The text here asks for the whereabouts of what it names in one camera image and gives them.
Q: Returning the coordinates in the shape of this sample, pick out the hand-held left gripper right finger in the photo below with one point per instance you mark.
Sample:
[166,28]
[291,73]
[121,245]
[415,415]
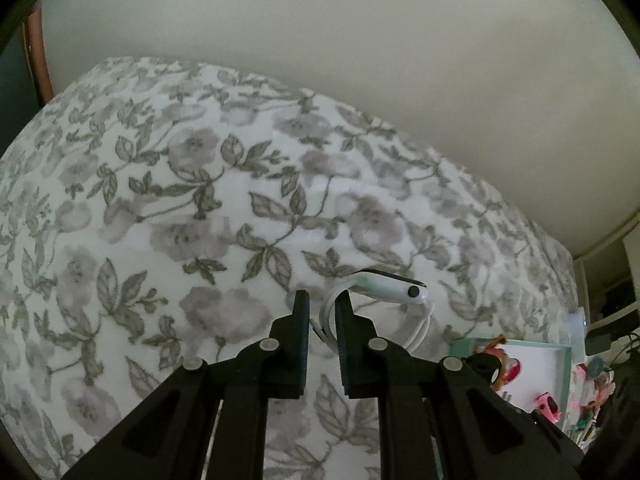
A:
[344,350]

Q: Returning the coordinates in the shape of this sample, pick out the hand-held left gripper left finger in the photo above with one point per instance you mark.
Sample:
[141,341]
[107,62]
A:
[300,345]

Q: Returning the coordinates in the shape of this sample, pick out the pink toy figure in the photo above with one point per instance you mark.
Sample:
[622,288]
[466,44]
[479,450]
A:
[502,355]

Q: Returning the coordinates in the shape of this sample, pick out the teal rimmed white tray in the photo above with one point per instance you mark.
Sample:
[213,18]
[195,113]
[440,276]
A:
[542,365]

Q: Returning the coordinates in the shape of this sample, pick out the grey floral blanket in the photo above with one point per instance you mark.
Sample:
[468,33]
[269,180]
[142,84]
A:
[200,185]

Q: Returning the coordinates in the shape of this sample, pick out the pile of colourful toys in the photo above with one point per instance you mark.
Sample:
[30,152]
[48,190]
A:
[590,395]

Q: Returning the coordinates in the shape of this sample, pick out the large black power adapter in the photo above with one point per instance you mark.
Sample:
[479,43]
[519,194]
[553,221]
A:
[600,341]

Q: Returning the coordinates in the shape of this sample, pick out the brown wooden frame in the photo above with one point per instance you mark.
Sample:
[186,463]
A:
[39,55]

